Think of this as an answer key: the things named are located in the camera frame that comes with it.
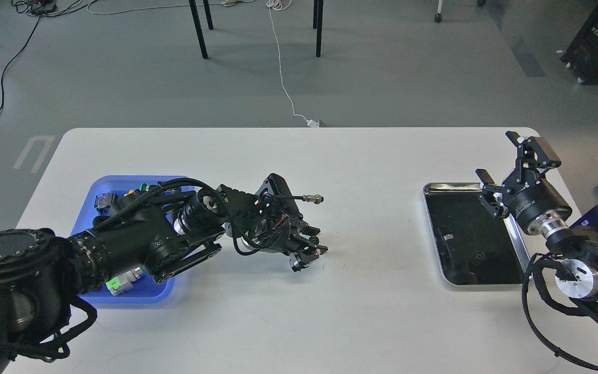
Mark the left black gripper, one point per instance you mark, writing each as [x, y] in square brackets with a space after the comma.
[280, 229]

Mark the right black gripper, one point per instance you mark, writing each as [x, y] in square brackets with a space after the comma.
[535, 157]

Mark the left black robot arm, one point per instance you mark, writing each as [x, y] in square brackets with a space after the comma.
[165, 228]

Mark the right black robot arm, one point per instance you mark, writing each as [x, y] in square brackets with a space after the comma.
[566, 277]

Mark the small black gear in tray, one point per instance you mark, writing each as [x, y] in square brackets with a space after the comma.
[479, 257]

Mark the white green connector part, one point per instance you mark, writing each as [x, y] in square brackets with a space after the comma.
[123, 283]

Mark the blue industrial part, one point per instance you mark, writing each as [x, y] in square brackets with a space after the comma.
[104, 201]

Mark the silver metal tray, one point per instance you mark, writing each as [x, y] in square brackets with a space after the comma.
[461, 227]

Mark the blue plastic tray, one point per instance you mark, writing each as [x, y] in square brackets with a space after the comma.
[144, 290]

